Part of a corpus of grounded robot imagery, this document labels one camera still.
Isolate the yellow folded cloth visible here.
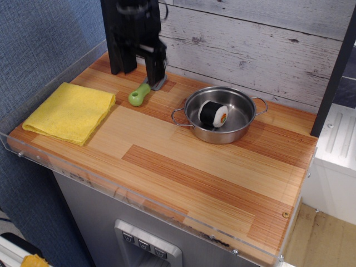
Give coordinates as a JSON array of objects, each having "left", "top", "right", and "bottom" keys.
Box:
[{"left": 22, "top": 83, "right": 116, "bottom": 146}]

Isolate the black vertical post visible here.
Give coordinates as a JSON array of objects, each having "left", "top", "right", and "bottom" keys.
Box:
[
  {"left": 101, "top": 0, "right": 123, "bottom": 75},
  {"left": 309, "top": 24, "right": 356, "bottom": 137}
]

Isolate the grey toy fridge cabinet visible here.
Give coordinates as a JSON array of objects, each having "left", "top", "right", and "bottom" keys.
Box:
[{"left": 54, "top": 172, "right": 255, "bottom": 266}]

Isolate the black right vertical post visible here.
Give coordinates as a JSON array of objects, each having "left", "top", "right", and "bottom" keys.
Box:
[{"left": 309, "top": 24, "right": 356, "bottom": 137}]

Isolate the green handled grey spatula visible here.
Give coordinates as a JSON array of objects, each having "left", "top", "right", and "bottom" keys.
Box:
[{"left": 128, "top": 74, "right": 167, "bottom": 107}]

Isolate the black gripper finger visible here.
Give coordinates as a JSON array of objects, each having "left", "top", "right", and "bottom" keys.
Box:
[
  {"left": 114, "top": 37, "right": 137, "bottom": 74},
  {"left": 145, "top": 51, "right": 167, "bottom": 87}
]

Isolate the silver dispenser button panel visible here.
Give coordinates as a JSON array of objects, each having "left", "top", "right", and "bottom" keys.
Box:
[{"left": 114, "top": 219, "right": 183, "bottom": 266}]

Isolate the white ribbed appliance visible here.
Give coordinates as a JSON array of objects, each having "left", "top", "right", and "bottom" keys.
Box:
[{"left": 301, "top": 104, "right": 355, "bottom": 224}]

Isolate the yellow black object bottom left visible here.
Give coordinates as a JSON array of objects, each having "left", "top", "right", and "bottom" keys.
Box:
[{"left": 0, "top": 250, "right": 50, "bottom": 267}]

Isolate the toy sushi roll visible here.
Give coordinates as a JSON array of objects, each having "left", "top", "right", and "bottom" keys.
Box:
[{"left": 198, "top": 100, "right": 229, "bottom": 128}]

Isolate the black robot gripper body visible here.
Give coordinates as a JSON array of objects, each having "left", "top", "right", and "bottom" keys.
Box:
[{"left": 116, "top": 5, "right": 168, "bottom": 53}]

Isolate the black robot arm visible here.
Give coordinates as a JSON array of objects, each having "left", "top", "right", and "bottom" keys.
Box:
[{"left": 112, "top": 1, "right": 167, "bottom": 90}]

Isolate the small steel pot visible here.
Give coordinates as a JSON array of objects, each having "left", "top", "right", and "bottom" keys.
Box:
[{"left": 171, "top": 86, "right": 268, "bottom": 144}]

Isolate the black left vertical post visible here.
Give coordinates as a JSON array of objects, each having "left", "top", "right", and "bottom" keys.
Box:
[{"left": 101, "top": 0, "right": 123, "bottom": 75}]

